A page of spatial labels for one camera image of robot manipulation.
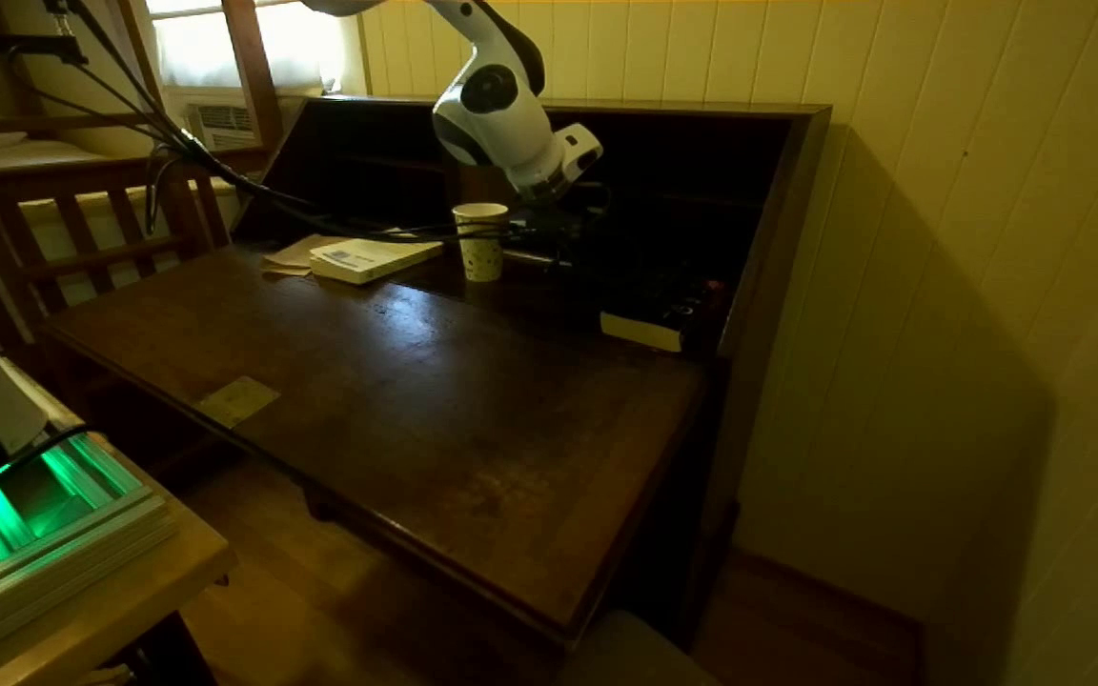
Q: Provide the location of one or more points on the small paper tag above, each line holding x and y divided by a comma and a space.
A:
238, 402

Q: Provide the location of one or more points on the green-lit metal frame device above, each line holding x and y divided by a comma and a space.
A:
56, 507

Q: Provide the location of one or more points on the dark wooden secretary desk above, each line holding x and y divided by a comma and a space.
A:
449, 420

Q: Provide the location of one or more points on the white dotted paper cup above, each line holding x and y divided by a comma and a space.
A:
482, 240

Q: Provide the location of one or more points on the white paperback book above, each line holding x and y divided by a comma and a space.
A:
370, 261

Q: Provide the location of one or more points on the white tray of black items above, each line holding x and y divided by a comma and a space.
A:
639, 333

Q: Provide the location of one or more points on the white air conditioner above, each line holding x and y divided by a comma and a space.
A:
221, 124

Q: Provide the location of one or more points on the bright window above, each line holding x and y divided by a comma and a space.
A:
308, 43

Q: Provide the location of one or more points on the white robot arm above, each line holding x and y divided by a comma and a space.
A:
497, 117

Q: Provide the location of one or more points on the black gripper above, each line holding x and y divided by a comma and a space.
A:
564, 199

